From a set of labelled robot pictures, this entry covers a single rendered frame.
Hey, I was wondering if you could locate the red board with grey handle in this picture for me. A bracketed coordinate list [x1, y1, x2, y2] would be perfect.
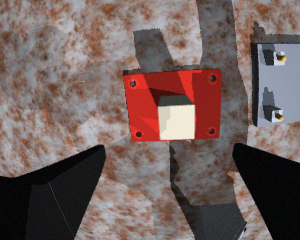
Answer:
[123, 69, 222, 143]

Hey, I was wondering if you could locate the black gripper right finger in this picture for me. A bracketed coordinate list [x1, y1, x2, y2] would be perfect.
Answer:
[233, 143, 300, 240]

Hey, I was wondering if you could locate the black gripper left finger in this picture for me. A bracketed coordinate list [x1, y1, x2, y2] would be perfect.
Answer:
[0, 144, 106, 240]

